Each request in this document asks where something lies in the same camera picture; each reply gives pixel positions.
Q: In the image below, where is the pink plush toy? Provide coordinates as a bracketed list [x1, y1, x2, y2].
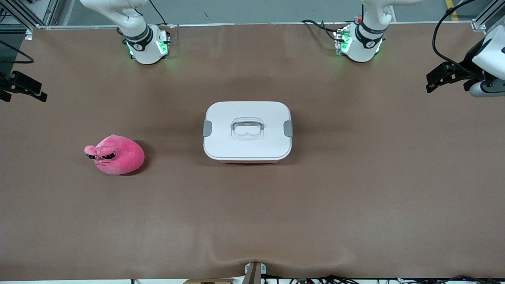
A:
[84, 135, 145, 176]

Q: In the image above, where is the white box lid with handle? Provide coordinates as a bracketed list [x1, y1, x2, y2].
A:
[203, 101, 294, 161]

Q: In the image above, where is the pink plastic box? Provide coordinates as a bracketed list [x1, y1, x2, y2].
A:
[216, 158, 281, 164]

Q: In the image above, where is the brown table mat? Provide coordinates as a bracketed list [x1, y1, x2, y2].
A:
[0, 23, 505, 281]

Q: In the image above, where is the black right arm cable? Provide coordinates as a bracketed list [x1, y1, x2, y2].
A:
[0, 39, 35, 64]

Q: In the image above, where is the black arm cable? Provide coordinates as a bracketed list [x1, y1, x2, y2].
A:
[0, 39, 35, 64]
[432, 0, 481, 76]

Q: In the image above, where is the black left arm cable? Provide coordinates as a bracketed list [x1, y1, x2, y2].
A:
[432, 0, 481, 76]

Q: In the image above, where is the bare aluminium frame profile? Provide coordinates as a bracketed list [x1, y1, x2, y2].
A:
[471, 0, 505, 32]

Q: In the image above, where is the aluminium frame with dark panel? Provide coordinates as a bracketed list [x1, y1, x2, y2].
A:
[0, 0, 60, 41]

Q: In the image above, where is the black left base cable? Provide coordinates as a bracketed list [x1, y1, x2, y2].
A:
[301, 19, 344, 45]

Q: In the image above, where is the black base cable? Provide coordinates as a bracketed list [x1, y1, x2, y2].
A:
[148, 0, 168, 26]
[301, 19, 344, 45]

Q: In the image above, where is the black right base cable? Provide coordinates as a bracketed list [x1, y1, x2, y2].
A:
[148, 0, 168, 26]

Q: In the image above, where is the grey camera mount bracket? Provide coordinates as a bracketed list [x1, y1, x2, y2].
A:
[244, 262, 267, 284]

